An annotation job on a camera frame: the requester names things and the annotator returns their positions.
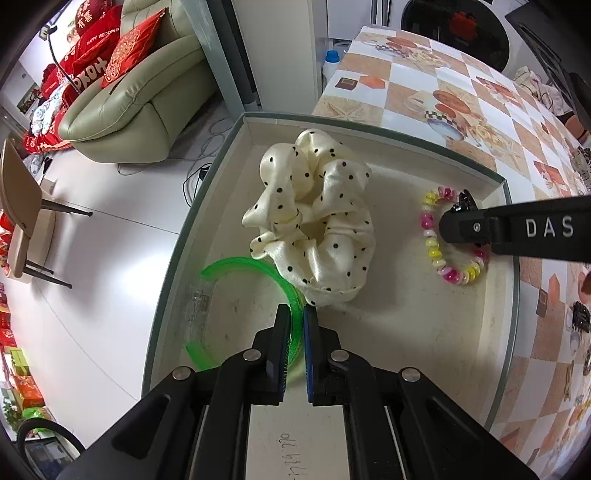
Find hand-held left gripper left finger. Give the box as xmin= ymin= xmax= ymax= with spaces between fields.
xmin=55 ymin=304 xmax=293 ymax=480

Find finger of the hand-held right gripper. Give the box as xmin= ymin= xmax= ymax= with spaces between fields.
xmin=438 ymin=196 xmax=591 ymax=264

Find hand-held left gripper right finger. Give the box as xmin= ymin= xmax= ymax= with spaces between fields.
xmin=302 ymin=305 xmax=532 ymax=480

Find small black claw clip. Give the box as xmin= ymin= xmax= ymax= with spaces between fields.
xmin=450 ymin=188 xmax=476 ymax=210

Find cream shallow tray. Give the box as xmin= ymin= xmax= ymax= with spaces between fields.
xmin=141 ymin=112 xmax=522 ymax=430

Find green plastic headband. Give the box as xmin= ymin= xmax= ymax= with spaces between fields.
xmin=185 ymin=256 xmax=308 ymax=384

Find heap of hair accessories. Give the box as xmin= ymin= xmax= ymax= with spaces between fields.
xmin=570 ymin=143 xmax=591 ymax=195

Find clear hair clip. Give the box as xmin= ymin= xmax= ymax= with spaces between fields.
xmin=191 ymin=281 xmax=213 ymax=324

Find large black claw clip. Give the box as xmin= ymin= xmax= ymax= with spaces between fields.
xmin=571 ymin=301 xmax=591 ymax=334

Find cream polka dot scrunchie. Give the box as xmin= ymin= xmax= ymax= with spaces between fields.
xmin=242 ymin=129 xmax=374 ymax=306

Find checkered printed tablecloth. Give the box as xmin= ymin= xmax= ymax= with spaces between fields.
xmin=311 ymin=25 xmax=591 ymax=472

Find black and orange object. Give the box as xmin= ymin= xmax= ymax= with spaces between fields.
xmin=561 ymin=108 xmax=589 ymax=139

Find white cloth bag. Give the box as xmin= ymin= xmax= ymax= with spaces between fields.
xmin=512 ymin=66 xmax=561 ymax=100

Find white washing machine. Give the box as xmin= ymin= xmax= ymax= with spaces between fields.
xmin=399 ymin=0 xmax=527 ymax=75

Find black curved bar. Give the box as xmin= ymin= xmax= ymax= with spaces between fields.
xmin=14 ymin=418 xmax=86 ymax=480

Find white bottle blue cap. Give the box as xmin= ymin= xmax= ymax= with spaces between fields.
xmin=322 ymin=48 xmax=341 ymax=88

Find stack of colourful boxes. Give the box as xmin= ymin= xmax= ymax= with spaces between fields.
xmin=0 ymin=286 xmax=47 ymax=421

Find white refrigerator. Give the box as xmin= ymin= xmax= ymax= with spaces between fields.
xmin=325 ymin=0 xmax=402 ymax=27

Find beige leather sofa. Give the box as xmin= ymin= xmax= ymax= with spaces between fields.
xmin=58 ymin=0 xmax=218 ymax=163

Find beige chair black legs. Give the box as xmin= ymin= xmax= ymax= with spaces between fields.
xmin=0 ymin=138 xmax=93 ymax=289

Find red cushion white letters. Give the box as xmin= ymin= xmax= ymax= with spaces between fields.
xmin=69 ymin=58 xmax=114 ymax=93

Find red cushion round pattern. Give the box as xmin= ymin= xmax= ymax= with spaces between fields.
xmin=100 ymin=7 xmax=167 ymax=88

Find dark red cushion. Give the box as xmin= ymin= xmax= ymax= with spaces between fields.
xmin=69 ymin=2 xmax=123 ymax=70

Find red cushions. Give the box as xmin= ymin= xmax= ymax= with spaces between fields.
xmin=41 ymin=25 xmax=121 ymax=93

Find pink yellow spiral hair tie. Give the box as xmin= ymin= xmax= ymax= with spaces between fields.
xmin=419 ymin=186 xmax=489 ymax=286

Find floor cables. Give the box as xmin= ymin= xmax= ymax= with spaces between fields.
xmin=182 ymin=117 xmax=236 ymax=204

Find grey door frame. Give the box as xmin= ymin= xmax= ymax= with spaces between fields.
xmin=180 ymin=0 xmax=264 ymax=114

